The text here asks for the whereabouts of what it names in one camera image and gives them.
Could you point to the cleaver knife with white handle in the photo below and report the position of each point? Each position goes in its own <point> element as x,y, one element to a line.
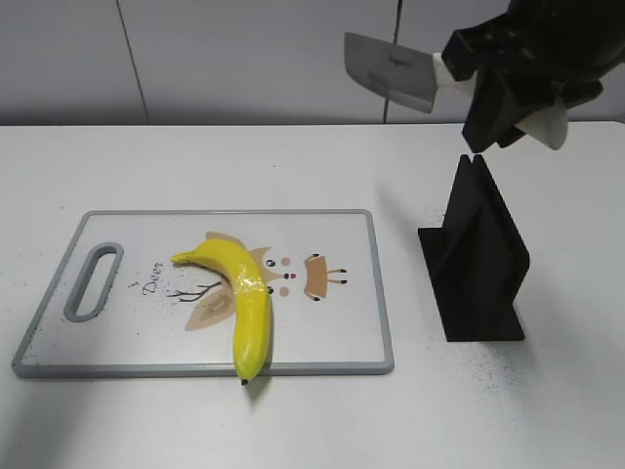
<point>408,77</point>

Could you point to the yellow plastic banana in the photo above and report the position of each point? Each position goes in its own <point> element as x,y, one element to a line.
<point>244,293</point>

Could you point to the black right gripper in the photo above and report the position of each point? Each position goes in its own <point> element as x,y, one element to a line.
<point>571,45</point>

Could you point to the white grey-rimmed cutting board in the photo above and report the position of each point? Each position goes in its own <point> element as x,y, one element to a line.
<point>117,306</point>

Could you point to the black knife stand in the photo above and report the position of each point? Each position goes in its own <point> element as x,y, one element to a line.
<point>476,259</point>

